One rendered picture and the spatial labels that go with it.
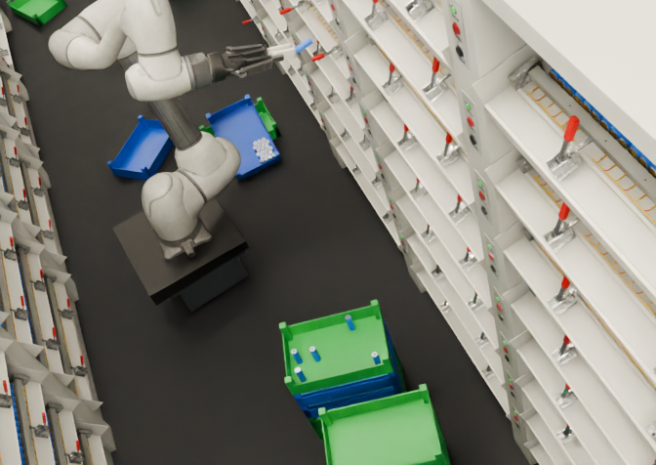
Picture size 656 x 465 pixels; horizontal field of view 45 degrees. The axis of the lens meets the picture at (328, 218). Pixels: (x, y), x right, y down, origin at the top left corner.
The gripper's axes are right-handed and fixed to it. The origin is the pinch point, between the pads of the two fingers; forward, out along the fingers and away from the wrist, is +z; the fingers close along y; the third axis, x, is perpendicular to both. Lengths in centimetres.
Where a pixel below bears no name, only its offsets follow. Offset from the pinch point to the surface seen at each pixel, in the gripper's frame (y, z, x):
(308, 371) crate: -50, -12, 75
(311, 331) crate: -38, -6, 74
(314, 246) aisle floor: 17, 16, 101
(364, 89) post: -22.2, 14.7, 0.7
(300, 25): 47, 23, 24
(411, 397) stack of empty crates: -73, 9, 67
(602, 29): -113, 0, -74
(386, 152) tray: -22.5, 22.2, 24.2
